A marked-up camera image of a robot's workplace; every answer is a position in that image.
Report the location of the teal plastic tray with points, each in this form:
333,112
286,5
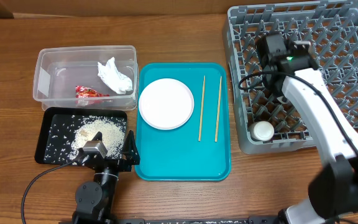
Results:
176,154

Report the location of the white cup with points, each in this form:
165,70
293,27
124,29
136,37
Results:
261,131

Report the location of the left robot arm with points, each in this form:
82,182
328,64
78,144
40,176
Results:
94,198

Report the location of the red snack wrapper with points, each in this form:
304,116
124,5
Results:
84,93

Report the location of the grey dish rack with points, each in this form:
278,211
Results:
332,29

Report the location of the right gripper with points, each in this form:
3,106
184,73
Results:
278,91

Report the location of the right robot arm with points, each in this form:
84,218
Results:
291,72

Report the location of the white napkin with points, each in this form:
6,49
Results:
113,78

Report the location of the black waste tray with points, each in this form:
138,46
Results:
58,127

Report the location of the wooden chopstick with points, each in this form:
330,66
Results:
218,110
201,110

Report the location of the large white plate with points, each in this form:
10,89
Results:
166,104

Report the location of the spilled rice pile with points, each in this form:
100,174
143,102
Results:
113,134

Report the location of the clear plastic bin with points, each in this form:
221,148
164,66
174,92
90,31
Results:
59,70

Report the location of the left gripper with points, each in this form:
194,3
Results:
130,156

